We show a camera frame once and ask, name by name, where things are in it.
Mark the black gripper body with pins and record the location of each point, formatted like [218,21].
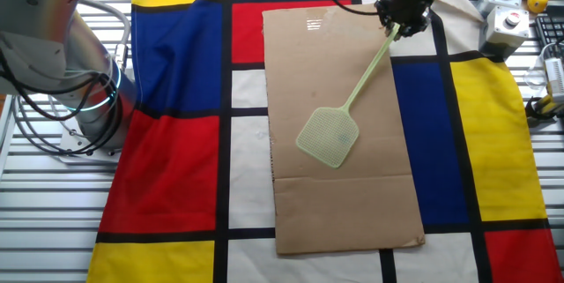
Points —
[405,7]

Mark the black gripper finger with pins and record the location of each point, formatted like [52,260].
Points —
[413,28]
[389,26]

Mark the light green plastic flyswatter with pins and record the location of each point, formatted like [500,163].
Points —
[328,137]

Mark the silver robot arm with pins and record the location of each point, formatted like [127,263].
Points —
[44,32]

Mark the grey box red button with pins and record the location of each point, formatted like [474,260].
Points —
[504,32]

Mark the black keyboard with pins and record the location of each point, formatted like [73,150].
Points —
[551,32]

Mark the black yellow clamp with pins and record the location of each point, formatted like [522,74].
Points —
[544,107]

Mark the brown cardboard sheet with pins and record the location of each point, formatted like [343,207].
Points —
[343,208]

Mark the colour-block checked tablecloth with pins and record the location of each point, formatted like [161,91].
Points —
[176,164]

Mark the silver ribbed camera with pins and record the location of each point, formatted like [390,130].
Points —
[555,76]

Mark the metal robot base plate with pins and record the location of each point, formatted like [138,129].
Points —
[70,151]

